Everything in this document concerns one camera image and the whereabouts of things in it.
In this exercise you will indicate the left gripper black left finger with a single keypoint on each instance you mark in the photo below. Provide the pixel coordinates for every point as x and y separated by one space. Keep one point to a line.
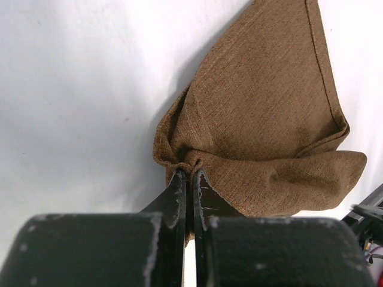
103 249

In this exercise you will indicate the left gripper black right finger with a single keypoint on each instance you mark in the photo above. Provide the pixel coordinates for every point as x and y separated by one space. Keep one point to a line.
233 250

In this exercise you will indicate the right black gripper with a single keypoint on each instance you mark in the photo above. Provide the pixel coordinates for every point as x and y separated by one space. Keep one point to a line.
365 220

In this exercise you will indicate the brown cloth napkin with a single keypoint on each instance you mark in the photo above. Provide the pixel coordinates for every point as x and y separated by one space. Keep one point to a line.
262 116

